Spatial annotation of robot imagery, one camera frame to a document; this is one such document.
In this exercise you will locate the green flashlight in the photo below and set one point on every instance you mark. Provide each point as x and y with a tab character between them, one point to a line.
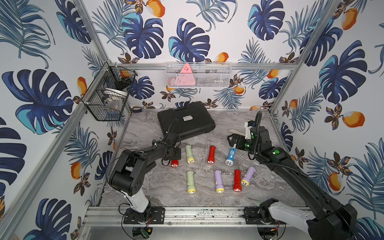
190	182
190	156

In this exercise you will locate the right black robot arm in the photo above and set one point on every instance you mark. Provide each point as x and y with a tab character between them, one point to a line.
327	218

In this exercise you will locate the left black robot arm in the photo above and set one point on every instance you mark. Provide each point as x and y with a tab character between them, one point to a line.
127	175

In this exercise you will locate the blue flashlight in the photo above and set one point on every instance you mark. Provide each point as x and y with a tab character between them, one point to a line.
231	157

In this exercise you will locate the white work glove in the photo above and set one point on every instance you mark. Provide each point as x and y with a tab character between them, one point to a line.
233	131

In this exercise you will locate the dark tape roll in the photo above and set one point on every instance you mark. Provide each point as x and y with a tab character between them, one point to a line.
137	109

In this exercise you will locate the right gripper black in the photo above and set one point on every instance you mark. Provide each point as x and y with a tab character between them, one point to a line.
240	139

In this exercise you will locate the green flashlight back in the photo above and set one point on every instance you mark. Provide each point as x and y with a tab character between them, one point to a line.
190	156

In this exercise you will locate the clear wall shelf basket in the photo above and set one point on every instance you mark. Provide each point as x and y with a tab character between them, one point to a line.
207	75

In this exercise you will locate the purple flashlight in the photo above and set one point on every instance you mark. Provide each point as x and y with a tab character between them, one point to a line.
218	180
246	180

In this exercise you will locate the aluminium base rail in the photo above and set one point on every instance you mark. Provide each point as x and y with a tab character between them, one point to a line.
195	216

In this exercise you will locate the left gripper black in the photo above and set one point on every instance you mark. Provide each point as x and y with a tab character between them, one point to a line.
175	153

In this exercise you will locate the green flashlight front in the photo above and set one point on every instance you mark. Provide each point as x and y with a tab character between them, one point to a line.
190	182

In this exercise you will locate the red flashlight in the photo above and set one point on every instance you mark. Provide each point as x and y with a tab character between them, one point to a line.
211	157
237	181
174	163

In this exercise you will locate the pink triangle item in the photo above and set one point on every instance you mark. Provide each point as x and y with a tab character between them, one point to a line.
185	77

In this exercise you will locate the purple flashlight front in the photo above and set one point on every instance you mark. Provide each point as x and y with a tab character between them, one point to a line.
218	180

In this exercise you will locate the purple flashlight right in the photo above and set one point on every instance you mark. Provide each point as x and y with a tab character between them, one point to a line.
246	180

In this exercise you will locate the black plastic tool case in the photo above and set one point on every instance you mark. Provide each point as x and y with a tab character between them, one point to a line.
187	122

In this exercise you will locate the black wire basket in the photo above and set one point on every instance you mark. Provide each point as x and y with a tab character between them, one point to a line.
109	93

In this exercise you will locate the red flashlight front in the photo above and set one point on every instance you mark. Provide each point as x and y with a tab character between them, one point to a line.
237	181

